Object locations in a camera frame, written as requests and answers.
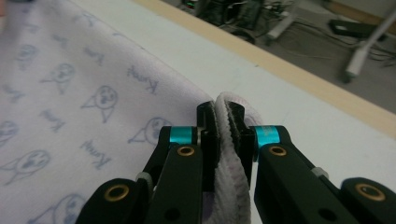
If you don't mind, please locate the black computer tower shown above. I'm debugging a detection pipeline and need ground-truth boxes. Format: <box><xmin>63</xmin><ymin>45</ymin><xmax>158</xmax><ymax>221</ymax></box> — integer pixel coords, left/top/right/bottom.
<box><xmin>232</xmin><ymin>0</ymin><xmax>266</xmax><ymax>31</ymax></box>
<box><xmin>194</xmin><ymin>0</ymin><xmax>237</xmax><ymax>26</ymax></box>

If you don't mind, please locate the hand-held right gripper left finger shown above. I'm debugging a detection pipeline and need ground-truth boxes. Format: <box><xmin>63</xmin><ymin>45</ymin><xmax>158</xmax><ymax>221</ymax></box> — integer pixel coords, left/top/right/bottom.
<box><xmin>144</xmin><ymin>101</ymin><xmax>220</xmax><ymax>224</ymax></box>

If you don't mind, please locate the lilac printed towel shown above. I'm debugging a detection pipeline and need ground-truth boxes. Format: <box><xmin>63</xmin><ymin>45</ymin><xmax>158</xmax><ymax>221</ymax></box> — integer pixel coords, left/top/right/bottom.
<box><xmin>0</xmin><ymin>0</ymin><xmax>266</xmax><ymax>224</ymax></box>

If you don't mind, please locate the white metal stand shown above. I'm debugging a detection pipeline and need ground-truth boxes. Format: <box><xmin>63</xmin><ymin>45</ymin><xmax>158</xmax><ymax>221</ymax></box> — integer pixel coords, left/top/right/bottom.
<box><xmin>266</xmin><ymin>5</ymin><xmax>396</xmax><ymax>84</ymax></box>

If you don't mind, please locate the black flat device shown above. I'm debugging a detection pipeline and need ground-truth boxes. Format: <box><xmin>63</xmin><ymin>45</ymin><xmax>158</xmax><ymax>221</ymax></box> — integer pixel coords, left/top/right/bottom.
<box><xmin>328</xmin><ymin>19</ymin><xmax>389</xmax><ymax>42</ymax></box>

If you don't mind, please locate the white grid mat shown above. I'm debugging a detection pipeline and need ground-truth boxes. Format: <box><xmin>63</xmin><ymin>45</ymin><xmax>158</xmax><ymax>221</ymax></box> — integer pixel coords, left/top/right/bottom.
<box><xmin>70</xmin><ymin>0</ymin><xmax>396</xmax><ymax>224</ymax></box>

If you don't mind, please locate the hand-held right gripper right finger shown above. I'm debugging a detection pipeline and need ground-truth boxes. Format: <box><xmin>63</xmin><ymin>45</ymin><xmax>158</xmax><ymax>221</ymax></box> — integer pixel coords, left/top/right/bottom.
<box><xmin>225</xmin><ymin>101</ymin><xmax>360</xmax><ymax>224</ymax></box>

